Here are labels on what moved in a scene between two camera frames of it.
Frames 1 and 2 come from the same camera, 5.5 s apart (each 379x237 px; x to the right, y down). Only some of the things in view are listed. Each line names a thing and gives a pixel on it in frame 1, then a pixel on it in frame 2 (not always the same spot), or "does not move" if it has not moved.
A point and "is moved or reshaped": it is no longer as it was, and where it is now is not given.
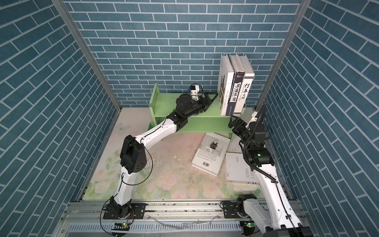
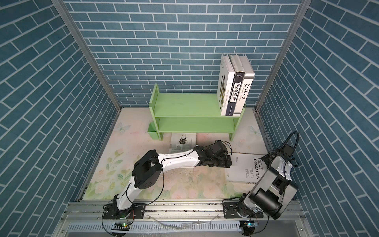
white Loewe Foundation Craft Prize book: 238,170 does not move
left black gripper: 204,106 to 224,163
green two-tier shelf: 160,104 does not move
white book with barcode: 210,154 is moved or reshaped
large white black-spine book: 244,96 does not move
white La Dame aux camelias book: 225,85 does not move
